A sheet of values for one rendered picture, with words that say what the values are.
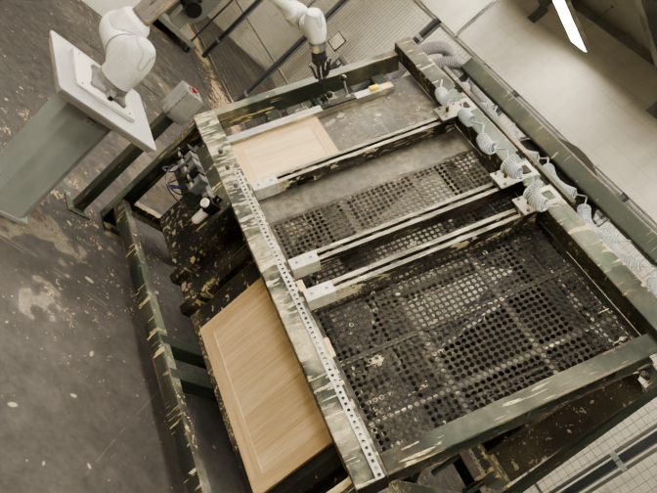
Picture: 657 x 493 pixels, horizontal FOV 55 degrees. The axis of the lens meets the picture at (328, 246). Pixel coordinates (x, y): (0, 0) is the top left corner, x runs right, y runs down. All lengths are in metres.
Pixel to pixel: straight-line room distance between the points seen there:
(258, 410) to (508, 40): 7.91
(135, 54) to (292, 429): 1.71
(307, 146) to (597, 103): 5.93
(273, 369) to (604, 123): 6.44
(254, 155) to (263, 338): 0.96
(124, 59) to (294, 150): 0.94
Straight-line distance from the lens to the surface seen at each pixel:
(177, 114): 3.43
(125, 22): 3.07
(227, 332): 3.10
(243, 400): 2.92
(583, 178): 3.48
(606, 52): 9.20
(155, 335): 3.11
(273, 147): 3.32
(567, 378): 2.46
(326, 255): 2.70
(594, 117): 8.64
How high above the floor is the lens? 1.73
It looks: 14 degrees down
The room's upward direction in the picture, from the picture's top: 50 degrees clockwise
